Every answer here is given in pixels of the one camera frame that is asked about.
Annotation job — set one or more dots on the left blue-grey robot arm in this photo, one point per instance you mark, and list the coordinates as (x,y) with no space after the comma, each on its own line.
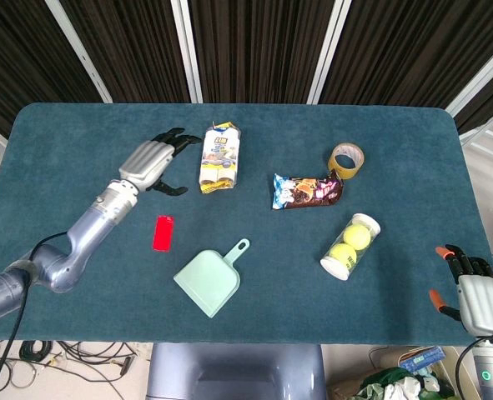
(85,233)

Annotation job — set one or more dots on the clear tennis ball tube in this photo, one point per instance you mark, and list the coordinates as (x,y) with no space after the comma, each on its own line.
(333,266)

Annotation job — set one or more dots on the blue-grey robot torso base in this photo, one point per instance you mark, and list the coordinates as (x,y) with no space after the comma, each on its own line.
(235,371)

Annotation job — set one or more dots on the printed yellow tennis ball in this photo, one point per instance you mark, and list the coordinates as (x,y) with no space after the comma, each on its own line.
(343,255)

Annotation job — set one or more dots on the yellow packing tape roll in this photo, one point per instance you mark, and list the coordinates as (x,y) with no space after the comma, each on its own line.
(352,168)

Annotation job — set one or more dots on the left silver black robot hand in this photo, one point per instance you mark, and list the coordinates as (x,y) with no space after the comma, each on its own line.
(148,160)

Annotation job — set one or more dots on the white frame post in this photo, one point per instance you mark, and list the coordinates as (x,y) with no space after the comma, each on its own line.
(479,79)
(79,50)
(187,50)
(329,50)

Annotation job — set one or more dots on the teal table mat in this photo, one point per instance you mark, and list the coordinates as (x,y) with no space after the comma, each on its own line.
(271,125)

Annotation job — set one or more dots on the brown blue snack bag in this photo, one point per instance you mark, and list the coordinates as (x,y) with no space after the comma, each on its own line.
(306,191)

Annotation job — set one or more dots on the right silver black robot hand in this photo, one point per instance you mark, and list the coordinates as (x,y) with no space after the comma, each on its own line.
(484,304)

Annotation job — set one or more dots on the white yellow bread package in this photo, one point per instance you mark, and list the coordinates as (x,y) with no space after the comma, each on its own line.
(220,156)

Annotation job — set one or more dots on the plain yellow tennis ball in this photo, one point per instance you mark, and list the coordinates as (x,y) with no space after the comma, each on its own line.
(356,236)

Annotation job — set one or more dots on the blue printed carton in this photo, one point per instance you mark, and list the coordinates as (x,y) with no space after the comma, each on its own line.
(422,359)

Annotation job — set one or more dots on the green white cloth pile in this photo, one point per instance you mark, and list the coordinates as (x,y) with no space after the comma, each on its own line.
(390,385)

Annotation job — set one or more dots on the dark pleated curtain panel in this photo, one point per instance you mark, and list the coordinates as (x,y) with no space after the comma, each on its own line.
(404,50)
(133,50)
(21,62)
(258,50)

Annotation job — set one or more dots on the mint green plastic dustpan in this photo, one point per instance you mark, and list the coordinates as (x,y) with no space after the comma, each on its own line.
(206,279)

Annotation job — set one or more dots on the red rectangular card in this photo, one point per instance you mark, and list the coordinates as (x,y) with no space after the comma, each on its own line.
(163,233)

